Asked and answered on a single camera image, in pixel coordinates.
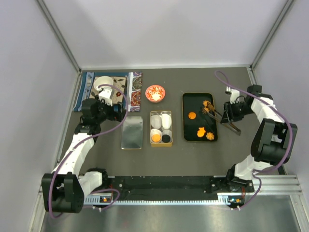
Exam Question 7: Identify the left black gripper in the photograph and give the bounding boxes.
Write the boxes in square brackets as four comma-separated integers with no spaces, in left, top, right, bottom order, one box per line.
[95,95,126,124]

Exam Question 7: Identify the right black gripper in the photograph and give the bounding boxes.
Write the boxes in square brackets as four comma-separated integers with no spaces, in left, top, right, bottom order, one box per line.
[221,100,255,124]

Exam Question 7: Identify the black serving tongs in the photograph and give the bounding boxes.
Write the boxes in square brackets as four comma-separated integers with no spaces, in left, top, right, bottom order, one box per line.
[201,104,241,136]

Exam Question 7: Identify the orange round cookie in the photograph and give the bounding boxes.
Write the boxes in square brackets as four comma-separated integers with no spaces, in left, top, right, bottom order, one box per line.
[151,134,162,143]
[188,112,197,120]

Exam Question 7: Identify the black sandwich cookie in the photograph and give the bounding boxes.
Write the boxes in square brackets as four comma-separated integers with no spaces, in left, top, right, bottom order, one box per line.
[162,134,171,143]

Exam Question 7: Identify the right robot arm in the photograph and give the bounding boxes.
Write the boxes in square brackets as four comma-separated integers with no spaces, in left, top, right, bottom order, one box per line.
[220,85,297,192]

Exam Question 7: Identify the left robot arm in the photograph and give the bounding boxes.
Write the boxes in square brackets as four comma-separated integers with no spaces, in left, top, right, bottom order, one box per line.
[42,97,128,219]

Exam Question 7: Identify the floral square coaster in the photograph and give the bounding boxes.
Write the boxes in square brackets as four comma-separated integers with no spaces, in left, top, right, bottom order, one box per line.
[89,76,127,104]

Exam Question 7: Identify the orange flower cookie top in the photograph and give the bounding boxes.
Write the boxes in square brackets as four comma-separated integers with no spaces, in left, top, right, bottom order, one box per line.
[203,100,211,107]

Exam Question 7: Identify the white ceramic cup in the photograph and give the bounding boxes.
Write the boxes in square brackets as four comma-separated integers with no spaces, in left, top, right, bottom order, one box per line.
[93,76,113,92]

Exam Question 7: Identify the orange flower cookie bottom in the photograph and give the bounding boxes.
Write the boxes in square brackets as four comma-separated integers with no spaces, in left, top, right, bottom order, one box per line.
[206,132,215,141]

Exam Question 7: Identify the orange fish shaped cookie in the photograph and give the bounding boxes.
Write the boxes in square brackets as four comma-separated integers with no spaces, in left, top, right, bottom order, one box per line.
[197,127,206,138]

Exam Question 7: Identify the black rectangular tray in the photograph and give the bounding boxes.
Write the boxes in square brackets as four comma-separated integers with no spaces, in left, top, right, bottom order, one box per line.
[182,93,218,142]

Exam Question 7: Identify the blue patterned placemat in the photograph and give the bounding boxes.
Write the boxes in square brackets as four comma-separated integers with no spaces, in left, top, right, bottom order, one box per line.
[73,72,142,112]

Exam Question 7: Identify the white paper cup top-left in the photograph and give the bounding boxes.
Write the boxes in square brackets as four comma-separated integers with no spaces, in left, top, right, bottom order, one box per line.
[151,115,162,129]

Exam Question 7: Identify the white paper cup bottom-left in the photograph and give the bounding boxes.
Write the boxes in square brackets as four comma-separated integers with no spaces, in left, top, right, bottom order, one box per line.
[150,129,162,143]

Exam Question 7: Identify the red patterned small bowl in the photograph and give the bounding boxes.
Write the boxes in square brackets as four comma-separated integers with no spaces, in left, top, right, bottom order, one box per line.
[145,85,166,103]

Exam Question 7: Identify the gold cookie tin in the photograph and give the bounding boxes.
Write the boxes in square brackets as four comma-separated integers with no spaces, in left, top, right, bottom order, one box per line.
[150,110,173,147]

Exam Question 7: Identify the white paper cup top-right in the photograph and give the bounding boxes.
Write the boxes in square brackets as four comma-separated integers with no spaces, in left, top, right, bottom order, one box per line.
[161,114,172,130]

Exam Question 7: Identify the white paper cup bottom-right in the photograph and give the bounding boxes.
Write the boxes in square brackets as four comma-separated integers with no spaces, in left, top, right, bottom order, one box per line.
[162,130,172,142]

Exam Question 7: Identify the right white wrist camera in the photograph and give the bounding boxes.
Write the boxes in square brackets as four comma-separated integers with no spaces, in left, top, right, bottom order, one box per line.
[225,87,240,104]

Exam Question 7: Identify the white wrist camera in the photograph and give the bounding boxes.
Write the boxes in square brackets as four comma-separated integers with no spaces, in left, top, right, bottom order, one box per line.
[97,86,113,106]
[225,87,240,104]

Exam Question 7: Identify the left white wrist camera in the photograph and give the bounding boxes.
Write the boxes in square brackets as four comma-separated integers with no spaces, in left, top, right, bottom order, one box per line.
[97,86,113,106]

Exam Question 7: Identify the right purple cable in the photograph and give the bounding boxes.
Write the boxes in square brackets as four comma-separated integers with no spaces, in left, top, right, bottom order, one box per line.
[214,70,294,210]

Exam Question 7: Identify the purple cable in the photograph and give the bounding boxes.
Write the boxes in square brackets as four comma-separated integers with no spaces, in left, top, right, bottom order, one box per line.
[48,83,129,219]
[214,70,294,210]

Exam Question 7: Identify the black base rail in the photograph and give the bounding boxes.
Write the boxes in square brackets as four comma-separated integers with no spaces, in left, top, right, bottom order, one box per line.
[103,176,229,201]

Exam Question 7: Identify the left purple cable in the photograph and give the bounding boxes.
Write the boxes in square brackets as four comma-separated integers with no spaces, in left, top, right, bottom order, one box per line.
[48,83,129,219]

